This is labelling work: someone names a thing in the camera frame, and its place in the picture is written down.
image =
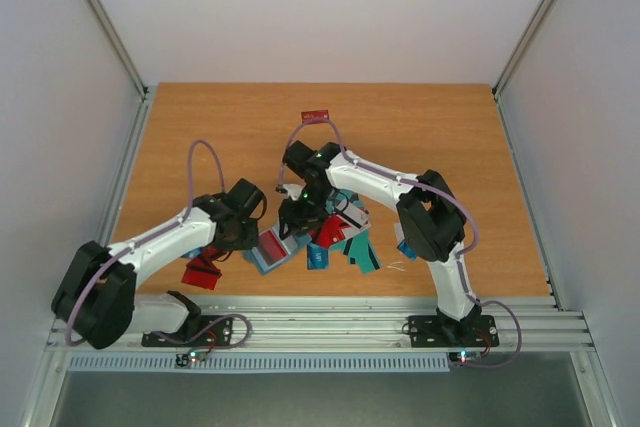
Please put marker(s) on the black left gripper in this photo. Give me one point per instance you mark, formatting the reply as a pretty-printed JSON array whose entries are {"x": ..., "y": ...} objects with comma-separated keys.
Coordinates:
[{"x": 251, "y": 241}]

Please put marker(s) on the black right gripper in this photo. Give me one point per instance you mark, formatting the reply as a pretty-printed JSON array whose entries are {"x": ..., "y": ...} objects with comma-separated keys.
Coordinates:
[{"x": 295, "y": 214}]

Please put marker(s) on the teal leather card holder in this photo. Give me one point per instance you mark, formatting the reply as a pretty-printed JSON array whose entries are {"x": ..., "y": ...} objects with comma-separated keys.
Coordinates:
[{"x": 293, "y": 243}]

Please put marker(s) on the red card black stripe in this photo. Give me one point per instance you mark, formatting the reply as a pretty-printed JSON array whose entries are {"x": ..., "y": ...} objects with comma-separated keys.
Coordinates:
[{"x": 271, "y": 246}]

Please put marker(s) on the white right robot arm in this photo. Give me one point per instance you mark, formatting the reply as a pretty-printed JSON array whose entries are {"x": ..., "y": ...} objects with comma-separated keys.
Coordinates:
[{"x": 430, "y": 217}]

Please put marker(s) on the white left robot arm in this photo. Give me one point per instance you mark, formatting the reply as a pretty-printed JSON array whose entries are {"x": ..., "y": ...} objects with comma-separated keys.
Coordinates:
[{"x": 97, "y": 296}]

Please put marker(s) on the red card left upper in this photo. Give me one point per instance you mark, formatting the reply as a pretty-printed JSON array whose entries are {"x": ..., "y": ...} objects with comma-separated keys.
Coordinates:
[{"x": 204, "y": 258}]

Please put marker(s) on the blue card centre bottom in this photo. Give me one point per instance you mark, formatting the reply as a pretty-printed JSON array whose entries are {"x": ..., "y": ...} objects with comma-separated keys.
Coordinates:
[{"x": 317, "y": 258}]

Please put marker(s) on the blue card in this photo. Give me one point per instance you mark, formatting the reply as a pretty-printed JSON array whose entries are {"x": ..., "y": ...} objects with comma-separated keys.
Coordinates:
[
  {"x": 406, "y": 250},
  {"x": 317, "y": 258}
]

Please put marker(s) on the red card left lower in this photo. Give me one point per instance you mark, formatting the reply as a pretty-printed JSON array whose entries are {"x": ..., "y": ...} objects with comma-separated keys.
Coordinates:
[{"x": 201, "y": 274}]

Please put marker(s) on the teal card black stripe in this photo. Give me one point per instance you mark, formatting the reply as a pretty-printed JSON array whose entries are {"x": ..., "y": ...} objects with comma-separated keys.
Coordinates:
[{"x": 360, "y": 252}]

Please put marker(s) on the red card far table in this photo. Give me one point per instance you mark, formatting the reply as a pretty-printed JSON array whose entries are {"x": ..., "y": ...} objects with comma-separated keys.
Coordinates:
[{"x": 315, "y": 116}]

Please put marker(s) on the blue card right side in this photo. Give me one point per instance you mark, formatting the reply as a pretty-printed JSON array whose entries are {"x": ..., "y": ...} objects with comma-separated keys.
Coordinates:
[{"x": 406, "y": 250}]

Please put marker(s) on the left controller board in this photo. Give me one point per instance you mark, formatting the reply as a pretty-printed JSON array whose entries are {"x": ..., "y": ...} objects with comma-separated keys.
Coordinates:
[{"x": 190, "y": 358}]

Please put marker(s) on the controller board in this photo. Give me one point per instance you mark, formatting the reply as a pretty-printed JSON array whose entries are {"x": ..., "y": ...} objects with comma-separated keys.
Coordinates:
[
  {"x": 466, "y": 357},
  {"x": 190, "y": 358}
]

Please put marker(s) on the right controller board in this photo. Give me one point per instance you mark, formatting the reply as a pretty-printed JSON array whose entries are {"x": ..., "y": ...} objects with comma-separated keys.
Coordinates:
[{"x": 466, "y": 357}]

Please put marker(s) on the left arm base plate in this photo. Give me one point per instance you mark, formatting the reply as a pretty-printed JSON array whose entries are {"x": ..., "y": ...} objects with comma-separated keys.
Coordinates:
[{"x": 215, "y": 329}]

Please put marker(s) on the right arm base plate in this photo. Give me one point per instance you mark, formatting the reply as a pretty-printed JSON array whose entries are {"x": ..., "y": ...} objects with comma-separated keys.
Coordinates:
[{"x": 429, "y": 331}]

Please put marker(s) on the grey slotted cable duct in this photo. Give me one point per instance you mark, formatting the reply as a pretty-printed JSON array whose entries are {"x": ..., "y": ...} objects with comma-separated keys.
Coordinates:
[{"x": 261, "y": 363}]

